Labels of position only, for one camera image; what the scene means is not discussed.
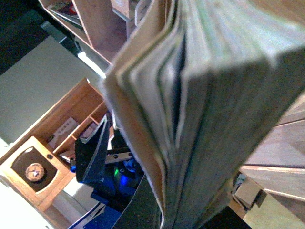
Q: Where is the small wooden cabinet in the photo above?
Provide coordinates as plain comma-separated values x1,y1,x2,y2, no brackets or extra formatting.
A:
0,79,107,212

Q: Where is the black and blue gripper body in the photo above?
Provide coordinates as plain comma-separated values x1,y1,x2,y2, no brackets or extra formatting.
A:
70,114,146,208

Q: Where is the thick paperback book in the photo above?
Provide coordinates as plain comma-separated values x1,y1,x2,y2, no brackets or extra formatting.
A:
102,0,305,229

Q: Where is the cardboard box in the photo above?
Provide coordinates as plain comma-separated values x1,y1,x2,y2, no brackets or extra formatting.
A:
232,173,267,211

